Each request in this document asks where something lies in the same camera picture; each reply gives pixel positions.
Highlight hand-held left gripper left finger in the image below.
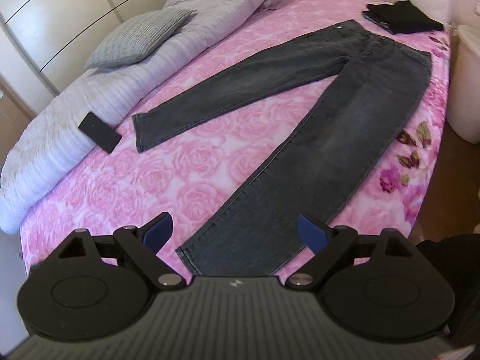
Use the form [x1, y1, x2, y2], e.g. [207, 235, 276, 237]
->
[50, 212, 186, 292]

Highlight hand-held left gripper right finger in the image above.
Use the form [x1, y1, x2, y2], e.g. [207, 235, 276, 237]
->
[287, 213, 418, 292]

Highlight grey jeans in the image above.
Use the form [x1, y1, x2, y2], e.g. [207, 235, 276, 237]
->
[132, 19, 432, 276]

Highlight black folded clothes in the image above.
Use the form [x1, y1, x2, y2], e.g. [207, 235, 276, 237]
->
[362, 1, 445, 35]

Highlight pink floral bed sheet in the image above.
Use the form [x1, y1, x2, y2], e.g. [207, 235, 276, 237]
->
[20, 0, 451, 271]

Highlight black phone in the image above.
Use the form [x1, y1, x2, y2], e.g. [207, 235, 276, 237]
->
[78, 111, 123, 154]

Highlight white striped quilt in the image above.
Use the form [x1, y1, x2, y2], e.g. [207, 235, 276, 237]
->
[0, 0, 312, 233]

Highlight grey pillow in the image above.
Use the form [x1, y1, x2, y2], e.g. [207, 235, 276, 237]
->
[85, 8, 197, 70]

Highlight white bin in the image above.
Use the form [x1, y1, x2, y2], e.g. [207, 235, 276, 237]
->
[446, 24, 480, 143]

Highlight white wardrobe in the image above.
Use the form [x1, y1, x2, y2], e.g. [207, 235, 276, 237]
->
[0, 0, 181, 96]

